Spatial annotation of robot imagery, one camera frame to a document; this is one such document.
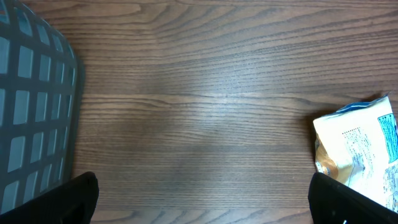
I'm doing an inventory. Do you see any grey plastic shopping basket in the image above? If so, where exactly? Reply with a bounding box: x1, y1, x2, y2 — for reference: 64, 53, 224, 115
1, 0, 83, 213

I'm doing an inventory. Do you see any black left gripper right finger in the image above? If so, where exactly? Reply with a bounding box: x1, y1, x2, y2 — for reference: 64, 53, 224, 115
308, 172, 397, 224

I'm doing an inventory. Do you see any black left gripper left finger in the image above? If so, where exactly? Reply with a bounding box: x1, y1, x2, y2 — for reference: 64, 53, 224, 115
1, 172, 99, 224

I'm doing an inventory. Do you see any yellow snack bag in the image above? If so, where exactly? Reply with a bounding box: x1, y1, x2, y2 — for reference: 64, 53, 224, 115
313, 95, 397, 212

